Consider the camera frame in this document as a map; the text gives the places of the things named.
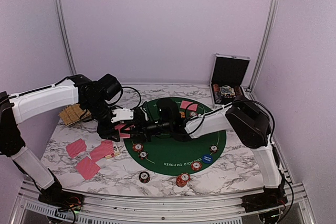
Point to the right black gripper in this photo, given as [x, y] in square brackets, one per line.
[145, 134]

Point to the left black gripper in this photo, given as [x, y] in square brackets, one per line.
[106, 131]

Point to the red playing card deck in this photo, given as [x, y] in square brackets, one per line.
[101, 151]

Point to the red card pile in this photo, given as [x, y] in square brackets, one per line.
[87, 168]
[76, 147]

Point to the red card pile front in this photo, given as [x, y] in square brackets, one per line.
[87, 168]

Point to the blue small blind button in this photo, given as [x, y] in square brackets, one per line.
[207, 159]

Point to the red poker chip stack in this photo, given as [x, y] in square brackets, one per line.
[182, 179]

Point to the black poker chip stack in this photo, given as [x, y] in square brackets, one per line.
[144, 177]

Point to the red playing card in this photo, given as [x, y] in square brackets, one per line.
[123, 131]

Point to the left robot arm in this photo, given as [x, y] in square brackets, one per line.
[78, 89]

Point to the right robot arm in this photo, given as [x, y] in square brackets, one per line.
[250, 123]

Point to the playing card box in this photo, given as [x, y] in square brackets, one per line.
[115, 151]

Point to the round green poker mat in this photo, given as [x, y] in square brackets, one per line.
[170, 157]

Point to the woven bamboo tray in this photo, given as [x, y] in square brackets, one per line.
[73, 114]

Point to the aluminium poker chip case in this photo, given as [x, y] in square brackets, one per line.
[227, 74]

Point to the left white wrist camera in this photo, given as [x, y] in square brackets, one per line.
[122, 115]

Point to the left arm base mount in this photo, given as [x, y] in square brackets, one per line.
[63, 200]

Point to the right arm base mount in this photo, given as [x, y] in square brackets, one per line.
[257, 202]

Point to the right aluminium frame post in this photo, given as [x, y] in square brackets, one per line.
[273, 7]

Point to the aluminium frame post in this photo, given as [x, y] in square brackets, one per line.
[64, 36]
[273, 7]

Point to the front aluminium rail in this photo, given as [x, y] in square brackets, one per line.
[138, 209]

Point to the left aluminium frame post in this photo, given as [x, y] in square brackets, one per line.
[64, 36]

